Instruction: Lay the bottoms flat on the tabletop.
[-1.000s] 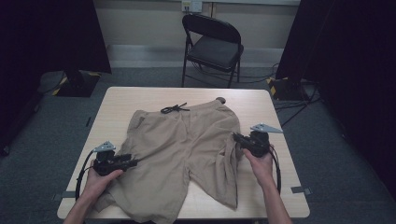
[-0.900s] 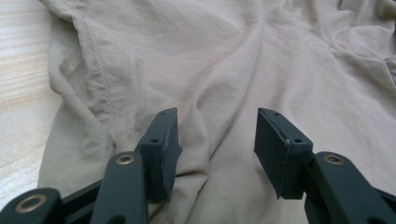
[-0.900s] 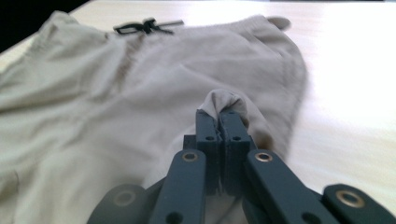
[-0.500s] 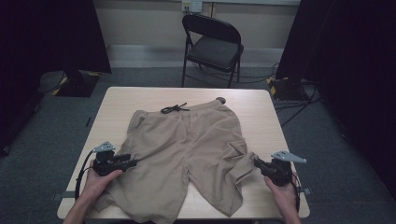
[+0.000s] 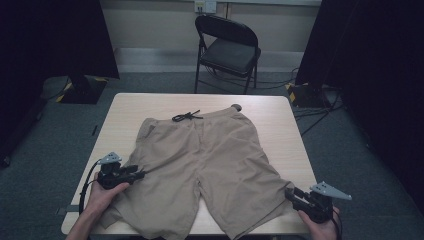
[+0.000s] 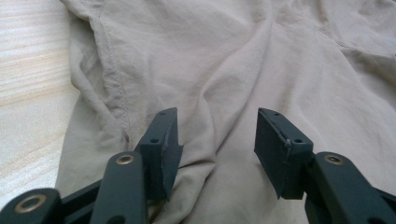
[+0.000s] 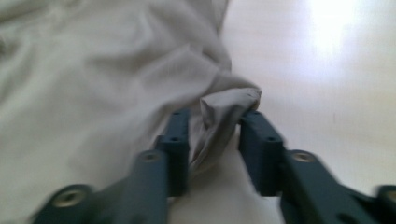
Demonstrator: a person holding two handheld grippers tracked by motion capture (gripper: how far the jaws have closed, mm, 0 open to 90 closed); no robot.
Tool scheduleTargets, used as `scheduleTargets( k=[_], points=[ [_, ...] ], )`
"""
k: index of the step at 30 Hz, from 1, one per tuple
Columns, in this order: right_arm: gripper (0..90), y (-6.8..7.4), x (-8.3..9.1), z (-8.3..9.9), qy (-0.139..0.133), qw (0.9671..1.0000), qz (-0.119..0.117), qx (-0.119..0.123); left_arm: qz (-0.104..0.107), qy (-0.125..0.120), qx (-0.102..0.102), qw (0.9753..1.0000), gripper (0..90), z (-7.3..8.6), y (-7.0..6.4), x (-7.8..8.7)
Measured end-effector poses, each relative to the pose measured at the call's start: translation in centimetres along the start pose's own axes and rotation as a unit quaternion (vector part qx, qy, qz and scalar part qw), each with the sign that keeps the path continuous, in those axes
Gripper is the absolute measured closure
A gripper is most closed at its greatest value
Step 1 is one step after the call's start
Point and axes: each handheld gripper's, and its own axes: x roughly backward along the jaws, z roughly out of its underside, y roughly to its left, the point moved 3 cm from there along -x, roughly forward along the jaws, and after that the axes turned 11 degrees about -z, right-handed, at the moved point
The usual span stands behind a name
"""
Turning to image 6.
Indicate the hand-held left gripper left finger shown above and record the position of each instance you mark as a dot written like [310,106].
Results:
[162,149]

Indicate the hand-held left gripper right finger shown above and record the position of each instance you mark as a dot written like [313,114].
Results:
[280,155]

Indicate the beige shirt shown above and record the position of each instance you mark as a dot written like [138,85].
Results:
[236,68]

